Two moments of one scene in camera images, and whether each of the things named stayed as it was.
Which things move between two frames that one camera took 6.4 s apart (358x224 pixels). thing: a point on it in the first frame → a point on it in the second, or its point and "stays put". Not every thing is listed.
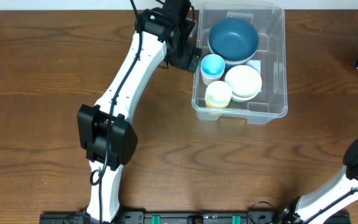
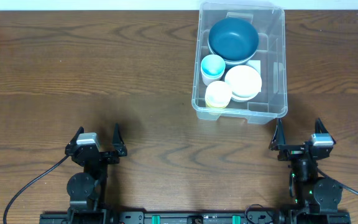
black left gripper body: x=184 y=58 → x=105 y=155
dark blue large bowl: x=233 y=38 stays put
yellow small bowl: x=245 y=98 stays put
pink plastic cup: x=207 y=80 stays put
